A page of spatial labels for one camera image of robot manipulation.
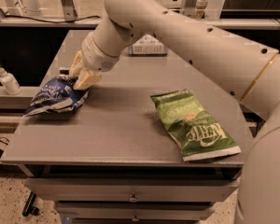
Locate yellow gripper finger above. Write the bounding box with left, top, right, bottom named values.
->
left=74, top=68, right=102, bottom=91
left=69, top=50, right=84, bottom=77

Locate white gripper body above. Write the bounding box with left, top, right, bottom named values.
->
left=81, top=31, right=120, bottom=72

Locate blue chip bag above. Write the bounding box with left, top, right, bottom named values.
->
left=24, top=74, right=89, bottom=116

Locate green jalapeno chip bag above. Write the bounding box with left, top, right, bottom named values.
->
left=151, top=90, right=241, bottom=161

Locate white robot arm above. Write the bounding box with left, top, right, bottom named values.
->
left=70, top=0, right=280, bottom=224

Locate clear plastic water bottle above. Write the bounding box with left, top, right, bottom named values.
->
left=128, top=35, right=168, bottom=56

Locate white pump dispenser bottle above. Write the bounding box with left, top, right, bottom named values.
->
left=0, top=64, right=21, bottom=95

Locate grey upper drawer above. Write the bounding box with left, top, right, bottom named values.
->
left=25, top=178, right=238, bottom=203

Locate grey drawer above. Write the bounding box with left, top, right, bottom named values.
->
left=55, top=202, right=215, bottom=221
left=25, top=178, right=238, bottom=203

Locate grey lower drawer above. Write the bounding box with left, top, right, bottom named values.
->
left=55, top=202, right=215, bottom=221

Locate black cable on shelf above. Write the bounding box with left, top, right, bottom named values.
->
left=3, top=14, right=102, bottom=24

